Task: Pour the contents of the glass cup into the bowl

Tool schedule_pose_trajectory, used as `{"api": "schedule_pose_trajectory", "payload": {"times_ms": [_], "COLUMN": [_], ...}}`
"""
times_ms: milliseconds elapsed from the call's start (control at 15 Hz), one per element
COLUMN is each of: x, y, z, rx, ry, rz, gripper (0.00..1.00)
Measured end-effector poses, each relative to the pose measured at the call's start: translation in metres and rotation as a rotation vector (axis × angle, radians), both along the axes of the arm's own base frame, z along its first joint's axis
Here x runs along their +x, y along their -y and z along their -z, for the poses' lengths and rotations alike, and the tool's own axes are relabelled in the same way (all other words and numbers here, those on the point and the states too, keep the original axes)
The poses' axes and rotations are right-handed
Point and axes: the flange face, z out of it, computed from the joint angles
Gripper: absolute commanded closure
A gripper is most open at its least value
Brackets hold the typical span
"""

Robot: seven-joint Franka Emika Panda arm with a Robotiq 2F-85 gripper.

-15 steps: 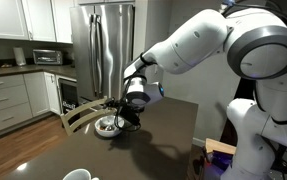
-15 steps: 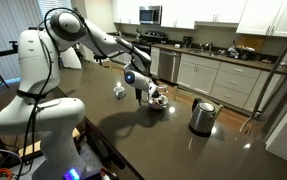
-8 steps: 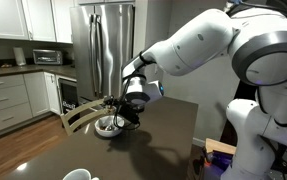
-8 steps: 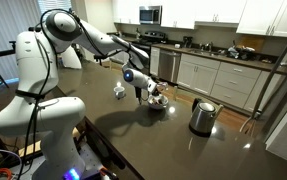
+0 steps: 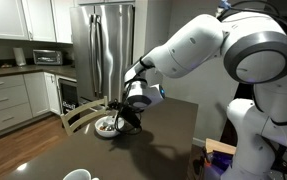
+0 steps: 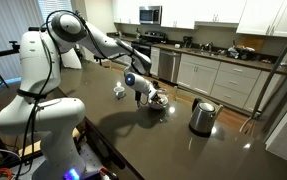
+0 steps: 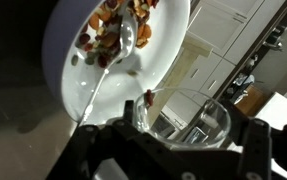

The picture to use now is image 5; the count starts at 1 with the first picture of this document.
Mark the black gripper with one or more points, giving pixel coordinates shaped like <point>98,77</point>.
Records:
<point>119,107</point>

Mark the red orange food pieces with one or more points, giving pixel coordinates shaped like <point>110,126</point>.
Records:
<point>107,127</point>

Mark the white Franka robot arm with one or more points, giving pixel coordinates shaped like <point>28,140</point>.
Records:
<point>189,50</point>

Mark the white ceramic bowl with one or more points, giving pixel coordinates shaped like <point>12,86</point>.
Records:
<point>103,132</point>

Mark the pale wooden chair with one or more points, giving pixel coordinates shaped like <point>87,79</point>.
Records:
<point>79,115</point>

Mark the stainless steel refrigerator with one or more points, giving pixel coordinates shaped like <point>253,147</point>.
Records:
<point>103,50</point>

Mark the white ceramic mug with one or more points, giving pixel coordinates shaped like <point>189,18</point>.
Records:
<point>78,175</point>

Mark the silver toaster oven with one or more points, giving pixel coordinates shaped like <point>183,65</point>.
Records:
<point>48,57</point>

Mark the dark kitchen countertop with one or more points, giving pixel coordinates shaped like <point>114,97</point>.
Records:
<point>26,69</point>

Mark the wooden board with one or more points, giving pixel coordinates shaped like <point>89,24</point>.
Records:
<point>219,146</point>

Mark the white lower kitchen cabinets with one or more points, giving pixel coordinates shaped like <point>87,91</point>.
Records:
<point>6,100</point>

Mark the white kitchen cabinets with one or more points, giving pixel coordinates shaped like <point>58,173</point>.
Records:
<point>6,100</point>
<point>16,18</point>

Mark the white upper kitchen cabinets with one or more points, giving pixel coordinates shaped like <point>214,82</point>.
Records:
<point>16,18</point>

